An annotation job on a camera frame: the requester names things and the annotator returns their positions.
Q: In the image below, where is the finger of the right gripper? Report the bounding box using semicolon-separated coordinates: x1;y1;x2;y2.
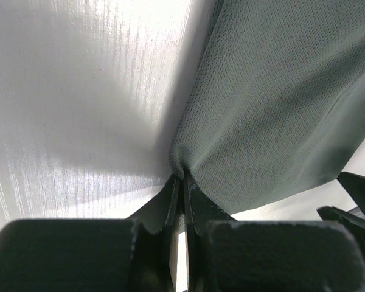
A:
337;172;365;215
317;206;365;259

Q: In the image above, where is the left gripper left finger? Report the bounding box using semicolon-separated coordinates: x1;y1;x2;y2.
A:
0;176;180;291

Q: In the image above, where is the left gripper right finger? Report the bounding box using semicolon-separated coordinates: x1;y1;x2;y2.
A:
183;172;365;291

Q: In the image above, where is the grey t shirt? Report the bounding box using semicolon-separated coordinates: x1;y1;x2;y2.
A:
170;1;365;214

